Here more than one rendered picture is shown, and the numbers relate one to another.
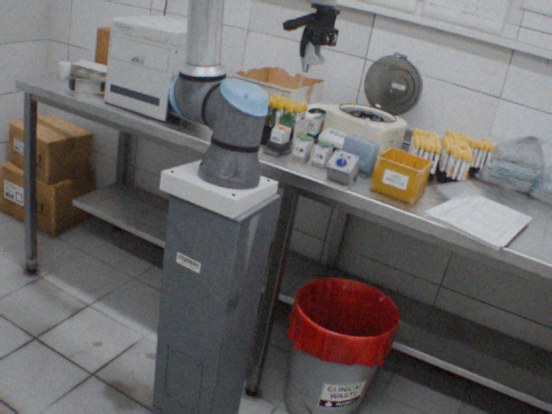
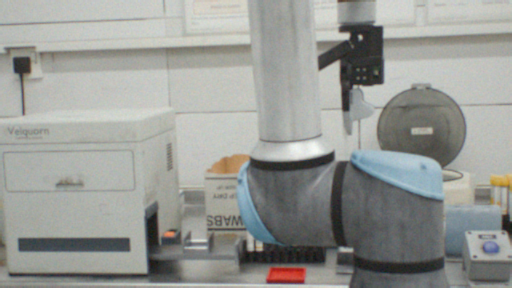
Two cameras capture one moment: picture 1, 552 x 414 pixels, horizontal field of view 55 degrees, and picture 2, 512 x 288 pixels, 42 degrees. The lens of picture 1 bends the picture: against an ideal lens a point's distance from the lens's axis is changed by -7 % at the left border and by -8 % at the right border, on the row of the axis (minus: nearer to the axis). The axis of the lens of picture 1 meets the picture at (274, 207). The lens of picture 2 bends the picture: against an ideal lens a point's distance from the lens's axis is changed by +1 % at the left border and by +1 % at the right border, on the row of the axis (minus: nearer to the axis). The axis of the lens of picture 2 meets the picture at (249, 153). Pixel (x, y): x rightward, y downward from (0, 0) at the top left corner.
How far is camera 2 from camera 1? 76 cm
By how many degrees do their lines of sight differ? 22
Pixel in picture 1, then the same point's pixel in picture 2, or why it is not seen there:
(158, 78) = (118, 204)
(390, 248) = not seen: outside the picture
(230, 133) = (412, 242)
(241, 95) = (417, 167)
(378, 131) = (462, 193)
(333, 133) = not seen: hidden behind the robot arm
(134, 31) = (51, 134)
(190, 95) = (298, 197)
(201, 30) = (296, 72)
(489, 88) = not seen: outside the picture
